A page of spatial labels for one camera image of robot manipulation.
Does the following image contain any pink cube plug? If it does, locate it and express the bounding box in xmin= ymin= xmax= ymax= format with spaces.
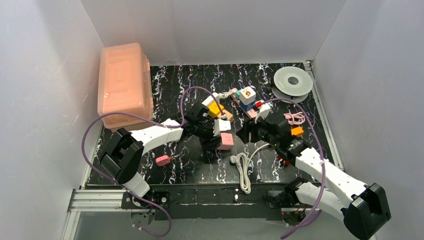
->
xmin=155 ymin=155 xmax=173 ymax=167
xmin=217 ymin=132 xmax=234 ymax=151

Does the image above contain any orange power bank socket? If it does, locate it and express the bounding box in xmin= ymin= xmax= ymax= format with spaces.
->
xmin=290 ymin=126 xmax=305 ymax=138

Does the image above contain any white cable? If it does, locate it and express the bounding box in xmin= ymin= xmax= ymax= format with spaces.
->
xmin=229 ymin=143 xmax=271 ymax=195

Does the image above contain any pink plastic storage box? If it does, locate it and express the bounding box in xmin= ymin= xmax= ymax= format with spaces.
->
xmin=97 ymin=42 xmax=154 ymax=131

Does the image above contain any white power strip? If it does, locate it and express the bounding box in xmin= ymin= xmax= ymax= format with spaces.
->
xmin=202 ymin=92 xmax=220 ymax=107

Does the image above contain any red cube socket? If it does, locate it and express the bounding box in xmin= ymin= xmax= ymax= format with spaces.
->
xmin=278 ymin=155 xmax=291 ymax=168

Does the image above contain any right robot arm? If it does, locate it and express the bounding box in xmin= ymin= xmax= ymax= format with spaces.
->
xmin=236 ymin=113 xmax=392 ymax=240

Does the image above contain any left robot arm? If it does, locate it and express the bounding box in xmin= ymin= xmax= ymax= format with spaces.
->
xmin=98 ymin=103 xmax=226 ymax=197

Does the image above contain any yellow cube plug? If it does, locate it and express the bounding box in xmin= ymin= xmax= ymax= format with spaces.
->
xmin=208 ymin=102 xmax=225 ymax=118

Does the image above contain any beige cube plug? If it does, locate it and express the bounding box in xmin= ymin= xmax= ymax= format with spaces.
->
xmin=217 ymin=109 xmax=234 ymax=122

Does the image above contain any blue cube socket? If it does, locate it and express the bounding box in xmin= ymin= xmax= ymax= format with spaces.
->
xmin=239 ymin=100 xmax=256 ymax=112

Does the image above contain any white cartoon cube plug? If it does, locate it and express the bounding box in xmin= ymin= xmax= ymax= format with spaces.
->
xmin=239 ymin=86 xmax=256 ymax=105

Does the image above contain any grey filament spool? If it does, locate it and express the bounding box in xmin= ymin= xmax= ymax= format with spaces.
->
xmin=271 ymin=66 xmax=314 ymax=103

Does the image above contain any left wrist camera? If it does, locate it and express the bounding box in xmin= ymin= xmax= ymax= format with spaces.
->
xmin=213 ymin=118 xmax=232 ymax=137

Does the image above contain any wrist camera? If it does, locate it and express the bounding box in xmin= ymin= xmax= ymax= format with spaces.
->
xmin=254 ymin=100 xmax=271 ymax=124
xmin=213 ymin=118 xmax=232 ymax=137

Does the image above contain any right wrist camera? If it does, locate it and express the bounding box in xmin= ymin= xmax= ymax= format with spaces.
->
xmin=254 ymin=100 xmax=271 ymax=124

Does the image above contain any pink coiled cable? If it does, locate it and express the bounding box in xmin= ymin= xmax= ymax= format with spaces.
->
xmin=283 ymin=111 xmax=306 ymax=127

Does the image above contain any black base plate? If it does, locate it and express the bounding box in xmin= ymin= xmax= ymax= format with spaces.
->
xmin=121 ymin=183 xmax=310 ymax=221

